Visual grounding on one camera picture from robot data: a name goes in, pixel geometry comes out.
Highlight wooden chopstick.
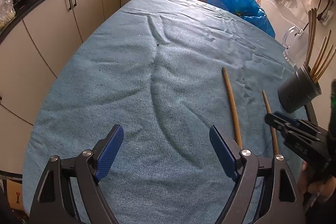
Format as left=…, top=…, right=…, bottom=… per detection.
left=313, top=45, right=335, bottom=84
left=261, top=90, right=280, bottom=156
left=314, top=49, right=336, bottom=84
left=222, top=67, right=243, bottom=149
left=305, top=8, right=317, bottom=67

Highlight dark chopstick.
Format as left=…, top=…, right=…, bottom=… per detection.
left=310, top=29, right=332, bottom=77

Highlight lower kitchen cabinets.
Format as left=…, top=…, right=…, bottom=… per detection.
left=0, top=0, right=232, bottom=175

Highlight person right hand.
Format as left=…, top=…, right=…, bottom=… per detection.
left=297, top=161, right=335, bottom=203

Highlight black utensil holder cup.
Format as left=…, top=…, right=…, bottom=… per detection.
left=278, top=64, right=322, bottom=113

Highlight clear glass mug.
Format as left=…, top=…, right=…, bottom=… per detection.
left=282, top=26, right=308, bottom=67

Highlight blue towel table cover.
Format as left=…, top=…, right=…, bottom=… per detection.
left=23, top=0, right=294, bottom=223

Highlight blue plastic bag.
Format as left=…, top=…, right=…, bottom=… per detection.
left=207, top=0, right=276, bottom=38

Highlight black power cable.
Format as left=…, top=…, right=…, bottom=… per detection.
left=301, top=0, right=334, bottom=32

